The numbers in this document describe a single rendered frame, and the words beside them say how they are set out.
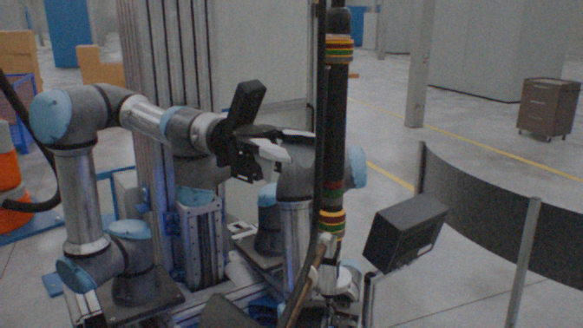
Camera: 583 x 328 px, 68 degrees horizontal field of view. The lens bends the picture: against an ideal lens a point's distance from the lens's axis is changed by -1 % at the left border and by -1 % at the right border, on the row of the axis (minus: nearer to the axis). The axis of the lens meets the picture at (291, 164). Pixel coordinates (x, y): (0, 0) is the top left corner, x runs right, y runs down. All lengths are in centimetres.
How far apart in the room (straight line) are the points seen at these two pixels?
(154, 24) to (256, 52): 134
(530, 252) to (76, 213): 219
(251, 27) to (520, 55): 838
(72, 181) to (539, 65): 1038
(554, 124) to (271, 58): 548
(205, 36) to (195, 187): 70
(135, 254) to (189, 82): 55
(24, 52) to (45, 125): 736
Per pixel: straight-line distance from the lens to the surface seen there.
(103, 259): 125
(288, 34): 279
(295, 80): 285
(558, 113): 749
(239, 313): 73
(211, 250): 156
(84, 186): 117
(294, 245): 113
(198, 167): 84
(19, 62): 851
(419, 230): 144
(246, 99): 68
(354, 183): 113
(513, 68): 1040
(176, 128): 83
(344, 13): 57
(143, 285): 138
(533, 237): 259
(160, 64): 140
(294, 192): 109
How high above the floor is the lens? 185
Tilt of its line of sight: 19 degrees down
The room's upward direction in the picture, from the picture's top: straight up
